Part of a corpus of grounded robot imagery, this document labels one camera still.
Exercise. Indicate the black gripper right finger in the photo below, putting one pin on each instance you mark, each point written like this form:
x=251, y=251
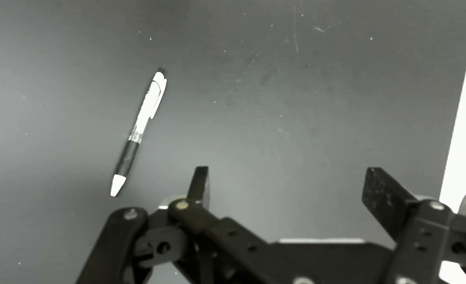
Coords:
x=401, y=210

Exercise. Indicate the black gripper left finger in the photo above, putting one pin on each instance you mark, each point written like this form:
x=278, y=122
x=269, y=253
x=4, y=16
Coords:
x=203, y=221

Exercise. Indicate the black and white marker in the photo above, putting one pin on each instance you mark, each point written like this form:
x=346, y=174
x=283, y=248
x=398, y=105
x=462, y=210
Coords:
x=149, y=105

